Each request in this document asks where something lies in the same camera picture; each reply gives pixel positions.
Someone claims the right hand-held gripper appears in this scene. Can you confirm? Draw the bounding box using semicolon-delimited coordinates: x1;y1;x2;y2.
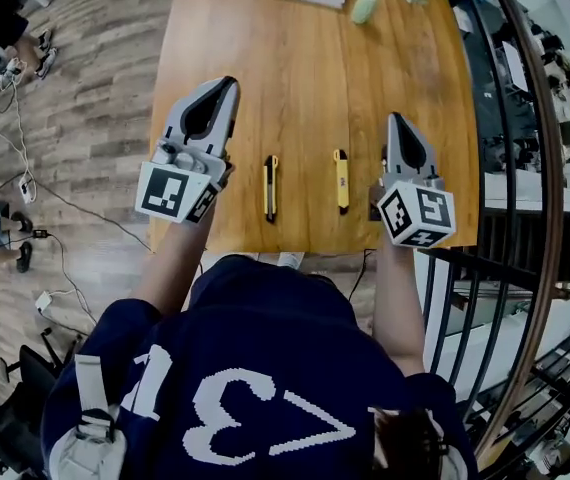
374;112;457;250

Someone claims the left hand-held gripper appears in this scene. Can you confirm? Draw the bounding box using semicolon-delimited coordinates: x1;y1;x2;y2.
134;76;242;225

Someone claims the yellow black utility knife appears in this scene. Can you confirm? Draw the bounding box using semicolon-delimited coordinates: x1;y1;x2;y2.
263;154;281;226

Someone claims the person's left forearm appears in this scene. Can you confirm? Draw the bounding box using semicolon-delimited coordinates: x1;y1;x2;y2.
132;206;217;315

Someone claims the person's right forearm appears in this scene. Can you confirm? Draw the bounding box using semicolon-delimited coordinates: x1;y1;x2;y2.
371;236;427;377

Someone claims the person's left hand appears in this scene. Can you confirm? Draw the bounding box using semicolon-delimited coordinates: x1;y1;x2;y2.
220;159;237;192

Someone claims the person's right hand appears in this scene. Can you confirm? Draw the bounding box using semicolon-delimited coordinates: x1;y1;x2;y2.
368;183;386;222

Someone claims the wooden table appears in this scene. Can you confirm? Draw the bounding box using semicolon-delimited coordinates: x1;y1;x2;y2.
146;0;482;256

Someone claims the black metal railing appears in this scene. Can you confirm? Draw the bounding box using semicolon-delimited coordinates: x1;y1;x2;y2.
417;0;570;449

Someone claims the wooden handrail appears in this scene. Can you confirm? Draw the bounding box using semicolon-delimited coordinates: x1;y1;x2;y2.
473;0;568;462

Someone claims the pale green vase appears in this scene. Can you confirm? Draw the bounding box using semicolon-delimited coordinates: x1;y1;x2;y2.
349;0;382;26

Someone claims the person's white shoe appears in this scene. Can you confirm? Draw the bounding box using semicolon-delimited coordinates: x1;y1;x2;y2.
277;251;307;271

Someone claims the white power strip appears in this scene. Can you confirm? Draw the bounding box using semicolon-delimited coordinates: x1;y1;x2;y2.
17;177;37;205

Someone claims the person's navy shirt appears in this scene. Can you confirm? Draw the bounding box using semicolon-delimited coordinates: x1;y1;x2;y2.
41;253;480;480

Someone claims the black office chair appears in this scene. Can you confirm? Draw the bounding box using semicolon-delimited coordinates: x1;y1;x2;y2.
0;343;75;475

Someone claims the black cable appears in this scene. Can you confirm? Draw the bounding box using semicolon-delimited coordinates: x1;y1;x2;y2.
346;249;372;305

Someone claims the white cable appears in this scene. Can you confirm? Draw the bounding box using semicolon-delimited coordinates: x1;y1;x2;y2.
0;70;34;182

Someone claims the grey harness strap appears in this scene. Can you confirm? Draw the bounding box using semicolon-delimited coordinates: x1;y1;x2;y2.
47;352;127;480

